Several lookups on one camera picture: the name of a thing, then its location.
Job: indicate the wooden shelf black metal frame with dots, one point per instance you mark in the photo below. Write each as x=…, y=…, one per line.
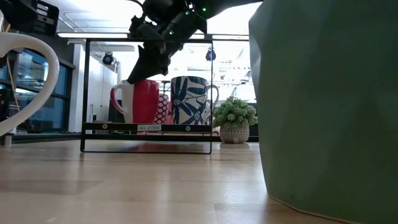
x=124, y=127

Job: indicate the black aluminium rig frame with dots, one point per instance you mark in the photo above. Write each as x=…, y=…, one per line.
x=46, y=137

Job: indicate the white mug navy leaf print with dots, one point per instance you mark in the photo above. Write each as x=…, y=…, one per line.
x=189, y=99

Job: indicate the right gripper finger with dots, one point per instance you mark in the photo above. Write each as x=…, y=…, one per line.
x=152, y=62

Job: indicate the white mug red lattice pattern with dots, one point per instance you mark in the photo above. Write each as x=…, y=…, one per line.
x=162, y=109

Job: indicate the small artificial potted plant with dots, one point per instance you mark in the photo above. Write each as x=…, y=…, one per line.
x=234, y=115

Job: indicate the overhead light bar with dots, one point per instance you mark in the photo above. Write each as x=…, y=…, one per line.
x=93, y=35

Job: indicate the black ceiling spotlight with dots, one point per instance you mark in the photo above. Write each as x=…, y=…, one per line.
x=210, y=55
x=108, y=58

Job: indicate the mint green mug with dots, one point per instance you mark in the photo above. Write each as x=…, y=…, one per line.
x=326, y=109

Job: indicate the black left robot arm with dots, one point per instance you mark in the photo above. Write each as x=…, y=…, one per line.
x=7, y=9

